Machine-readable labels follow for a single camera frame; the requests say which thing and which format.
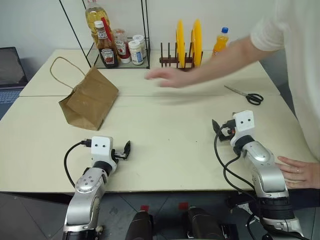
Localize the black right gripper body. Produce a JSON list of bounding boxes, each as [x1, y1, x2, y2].
[[220, 119, 237, 141]]

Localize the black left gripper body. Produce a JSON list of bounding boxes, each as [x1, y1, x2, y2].
[[110, 148, 124, 161]]

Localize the brown paper bag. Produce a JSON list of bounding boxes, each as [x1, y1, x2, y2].
[[49, 56, 120, 132]]

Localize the person's right hand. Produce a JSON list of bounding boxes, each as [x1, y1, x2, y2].
[[144, 67, 195, 89]]

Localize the person's left hand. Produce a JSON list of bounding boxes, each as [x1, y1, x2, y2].
[[277, 156, 320, 190]]

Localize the dark rounded shape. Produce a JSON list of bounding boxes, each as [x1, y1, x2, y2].
[[184, 206, 224, 240], [124, 211, 155, 240]]

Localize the dark wooden plate rack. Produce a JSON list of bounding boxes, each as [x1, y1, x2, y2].
[[159, 42, 204, 70]]

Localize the orange soda bottle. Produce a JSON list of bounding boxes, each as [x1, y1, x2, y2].
[[212, 26, 230, 59]]

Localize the white mayonnaise jar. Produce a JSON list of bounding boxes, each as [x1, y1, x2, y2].
[[132, 34, 147, 59], [127, 40, 144, 66]]

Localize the dark glass ketchup bottle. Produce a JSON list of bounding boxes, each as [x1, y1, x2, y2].
[[93, 20, 120, 69]]

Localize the red squeeze ketchup bottle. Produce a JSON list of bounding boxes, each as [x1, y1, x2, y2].
[[112, 28, 131, 64]]

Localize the person in white shirt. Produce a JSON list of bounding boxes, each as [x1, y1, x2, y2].
[[249, 0, 320, 164]]

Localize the cooking oil bottle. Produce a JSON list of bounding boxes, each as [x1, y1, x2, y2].
[[84, 0, 113, 51]]

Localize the grey laptop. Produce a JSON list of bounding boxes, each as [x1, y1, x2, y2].
[[0, 46, 29, 105]]

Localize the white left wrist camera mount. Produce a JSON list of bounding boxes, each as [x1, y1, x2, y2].
[[90, 136, 118, 173]]

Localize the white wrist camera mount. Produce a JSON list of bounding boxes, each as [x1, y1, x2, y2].
[[90, 136, 118, 173], [229, 109, 256, 148]]

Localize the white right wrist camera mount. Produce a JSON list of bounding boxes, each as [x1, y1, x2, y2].
[[229, 109, 256, 148]]

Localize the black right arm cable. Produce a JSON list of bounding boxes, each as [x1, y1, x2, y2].
[[213, 120, 262, 201]]

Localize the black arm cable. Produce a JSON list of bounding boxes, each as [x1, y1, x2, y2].
[[213, 120, 262, 201], [63, 139, 92, 189]]

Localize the black handled scissors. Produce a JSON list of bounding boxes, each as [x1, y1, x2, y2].
[[223, 84, 264, 106]]

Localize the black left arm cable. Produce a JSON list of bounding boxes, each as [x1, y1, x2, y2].
[[63, 139, 92, 189]]

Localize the black wire rack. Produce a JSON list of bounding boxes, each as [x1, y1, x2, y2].
[[58, 0, 152, 70]]

